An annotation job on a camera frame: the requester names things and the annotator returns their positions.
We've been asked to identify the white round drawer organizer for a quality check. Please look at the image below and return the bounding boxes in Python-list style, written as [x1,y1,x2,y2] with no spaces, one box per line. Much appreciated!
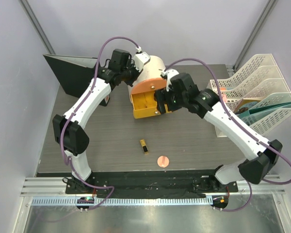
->
[128,56,165,103]

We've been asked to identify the yellow drawer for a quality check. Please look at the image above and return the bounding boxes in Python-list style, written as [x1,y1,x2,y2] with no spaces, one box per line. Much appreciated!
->
[131,91,161,119]

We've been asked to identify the gold black lipstick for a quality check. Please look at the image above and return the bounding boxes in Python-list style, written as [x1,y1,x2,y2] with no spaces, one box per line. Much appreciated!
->
[140,139,149,154]

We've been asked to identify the pink powder puff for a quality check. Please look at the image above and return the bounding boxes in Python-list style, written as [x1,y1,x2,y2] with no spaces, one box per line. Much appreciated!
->
[157,156,170,168]

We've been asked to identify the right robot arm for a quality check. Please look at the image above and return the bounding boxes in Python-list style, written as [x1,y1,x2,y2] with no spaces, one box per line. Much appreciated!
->
[154,70,283,192]

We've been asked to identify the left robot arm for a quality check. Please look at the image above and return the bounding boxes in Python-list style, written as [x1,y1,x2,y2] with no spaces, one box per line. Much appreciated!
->
[52,48,151,194]

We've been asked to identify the pink sticky note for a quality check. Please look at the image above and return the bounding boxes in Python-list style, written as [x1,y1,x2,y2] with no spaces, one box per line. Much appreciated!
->
[221,94,227,103]

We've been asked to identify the black lever arch binder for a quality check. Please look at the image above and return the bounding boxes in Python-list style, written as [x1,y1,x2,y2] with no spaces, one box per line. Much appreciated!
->
[43,54,100,100]

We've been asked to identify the colourful book in rack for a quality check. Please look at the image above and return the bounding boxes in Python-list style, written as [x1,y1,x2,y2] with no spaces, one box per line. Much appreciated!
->
[234,97,263,115]

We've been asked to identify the teal folder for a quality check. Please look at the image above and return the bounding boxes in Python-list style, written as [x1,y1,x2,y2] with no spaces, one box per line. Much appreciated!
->
[237,101,291,126]

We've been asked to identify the white mesh file rack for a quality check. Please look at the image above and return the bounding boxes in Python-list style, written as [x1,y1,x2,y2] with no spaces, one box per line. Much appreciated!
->
[207,54,291,136]

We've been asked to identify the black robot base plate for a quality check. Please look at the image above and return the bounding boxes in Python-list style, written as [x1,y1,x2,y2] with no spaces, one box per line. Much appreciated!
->
[63,169,238,199]

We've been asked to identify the white slotted cable duct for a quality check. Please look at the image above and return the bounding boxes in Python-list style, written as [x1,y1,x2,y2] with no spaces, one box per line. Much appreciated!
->
[32,196,213,206]

